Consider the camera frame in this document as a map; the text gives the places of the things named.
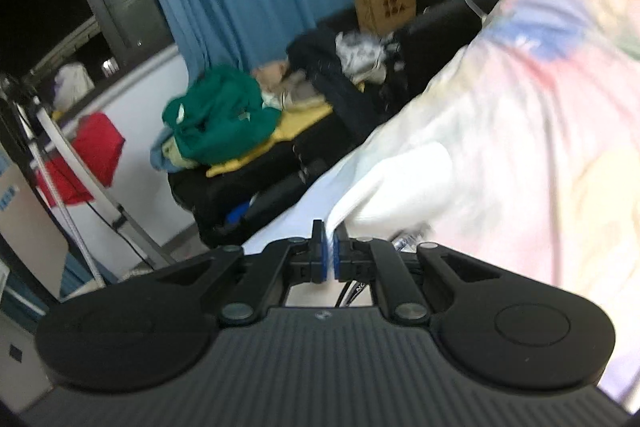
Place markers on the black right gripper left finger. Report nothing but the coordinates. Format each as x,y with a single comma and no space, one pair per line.
236,289

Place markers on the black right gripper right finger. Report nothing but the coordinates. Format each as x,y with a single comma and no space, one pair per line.
408,288

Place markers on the white sweatpants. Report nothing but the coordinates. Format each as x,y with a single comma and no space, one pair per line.
397,180

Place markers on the pastel pink blue bedsheet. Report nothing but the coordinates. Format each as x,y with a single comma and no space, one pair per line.
540,114

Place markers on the green garment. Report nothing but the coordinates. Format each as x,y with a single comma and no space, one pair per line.
221,116

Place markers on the metal drying rack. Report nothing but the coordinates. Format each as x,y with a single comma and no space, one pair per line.
71,167

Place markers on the red garment on rack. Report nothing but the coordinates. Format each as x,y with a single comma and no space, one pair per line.
99,145

